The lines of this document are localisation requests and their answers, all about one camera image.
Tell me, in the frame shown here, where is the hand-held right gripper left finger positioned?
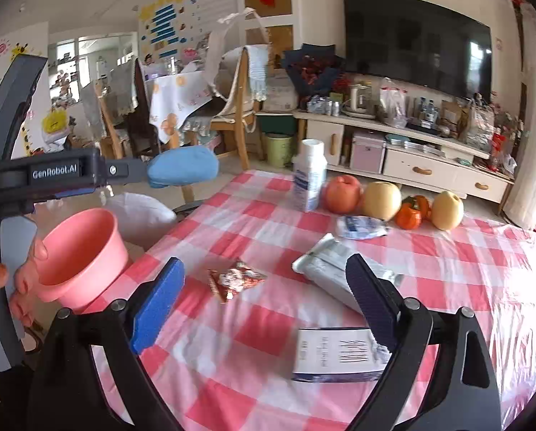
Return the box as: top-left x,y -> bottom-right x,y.
25,257 -> 185,431

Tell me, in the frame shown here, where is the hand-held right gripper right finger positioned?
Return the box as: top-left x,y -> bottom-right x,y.
345,254 -> 504,431

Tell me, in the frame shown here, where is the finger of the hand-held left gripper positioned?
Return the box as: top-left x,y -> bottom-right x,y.
102,161 -> 151,187

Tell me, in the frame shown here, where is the silver foil packet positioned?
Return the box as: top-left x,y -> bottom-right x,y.
292,232 -> 403,315

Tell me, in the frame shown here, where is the white navy box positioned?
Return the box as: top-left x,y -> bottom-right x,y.
292,327 -> 392,383

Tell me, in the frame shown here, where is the white blue wrapper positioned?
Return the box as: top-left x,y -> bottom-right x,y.
336,215 -> 391,240

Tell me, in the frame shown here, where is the pink plastic basin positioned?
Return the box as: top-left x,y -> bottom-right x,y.
34,208 -> 129,315

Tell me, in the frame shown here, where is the red snack wrapper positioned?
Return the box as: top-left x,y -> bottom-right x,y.
207,258 -> 267,303

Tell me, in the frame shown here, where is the person's left hand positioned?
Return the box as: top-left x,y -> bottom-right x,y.
0,238 -> 48,328

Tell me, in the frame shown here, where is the light wooden chair grey cover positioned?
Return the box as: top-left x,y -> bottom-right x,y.
81,78 -> 125,160

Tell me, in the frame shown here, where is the dark wooden chair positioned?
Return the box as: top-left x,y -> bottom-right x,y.
122,58 -> 161,158

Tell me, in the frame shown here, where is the white cushioned stool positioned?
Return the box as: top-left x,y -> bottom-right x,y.
104,192 -> 179,252

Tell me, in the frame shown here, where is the yellow shopping bag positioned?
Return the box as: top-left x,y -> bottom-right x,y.
42,108 -> 69,134

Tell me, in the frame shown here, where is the blue cushioned stool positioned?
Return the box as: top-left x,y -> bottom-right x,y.
146,145 -> 220,203

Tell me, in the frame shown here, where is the dining table with orange-print cloth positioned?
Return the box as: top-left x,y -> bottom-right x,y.
148,69 -> 215,144

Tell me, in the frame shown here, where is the orange persimmon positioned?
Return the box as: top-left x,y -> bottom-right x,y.
394,195 -> 431,229

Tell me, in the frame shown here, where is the red white checked tablecloth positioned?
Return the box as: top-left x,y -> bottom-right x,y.
86,170 -> 536,431

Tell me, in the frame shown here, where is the yellow apple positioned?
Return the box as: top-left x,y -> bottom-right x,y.
362,181 -> 402,221

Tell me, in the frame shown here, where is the red apple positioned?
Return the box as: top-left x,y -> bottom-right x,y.
324,174 -> 364,214

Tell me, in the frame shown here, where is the small yellow pear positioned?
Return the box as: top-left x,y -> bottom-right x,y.
430,190 -> 465,231

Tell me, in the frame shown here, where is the light wooden chair lace cover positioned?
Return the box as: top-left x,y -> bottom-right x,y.
209,47 -> 269,171

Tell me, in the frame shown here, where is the white plastic bottle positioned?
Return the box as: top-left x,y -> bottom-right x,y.
292,139 -> 327,213

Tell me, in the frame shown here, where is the pink storage box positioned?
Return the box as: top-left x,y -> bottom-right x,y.
349,131 -> 387,174

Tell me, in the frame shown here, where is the white tote bag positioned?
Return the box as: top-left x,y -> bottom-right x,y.
205,8 -> 271,117

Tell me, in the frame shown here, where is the green waste bin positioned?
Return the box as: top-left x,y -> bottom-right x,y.
264,132 -> 294,168

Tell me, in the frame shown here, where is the dark green storage box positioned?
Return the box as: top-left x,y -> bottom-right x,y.
254,112 -> 298,135

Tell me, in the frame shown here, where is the white sack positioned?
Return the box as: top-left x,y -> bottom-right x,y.
263,74 -> 298,113

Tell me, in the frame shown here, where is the white television cabinet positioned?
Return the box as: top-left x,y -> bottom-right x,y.
292,110 -> 515,205

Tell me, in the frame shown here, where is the clear plastic bag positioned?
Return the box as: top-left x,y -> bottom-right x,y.
378,78 -> 410,127

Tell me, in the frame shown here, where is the pack of clear bottles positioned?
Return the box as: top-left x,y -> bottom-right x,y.
307,95 -> 340,116

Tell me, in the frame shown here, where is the clear gift bag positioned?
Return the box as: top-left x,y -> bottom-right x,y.
461,99 -> 495,151

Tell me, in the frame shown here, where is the glass electric kettle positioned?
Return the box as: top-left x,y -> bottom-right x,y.
346,82 -> 375,115

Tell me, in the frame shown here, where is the dark wrapped flower bouquet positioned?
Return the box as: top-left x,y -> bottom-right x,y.
280,44 -> 346,99

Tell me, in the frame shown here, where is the white standing air conditioner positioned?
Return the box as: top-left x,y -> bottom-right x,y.
503,9 -> 536,230

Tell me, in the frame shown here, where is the black flat television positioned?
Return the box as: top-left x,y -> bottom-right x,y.
342,0 -> 493,99

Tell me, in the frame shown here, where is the wall poster with blue strips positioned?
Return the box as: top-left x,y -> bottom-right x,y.
138,0 -> 233,61

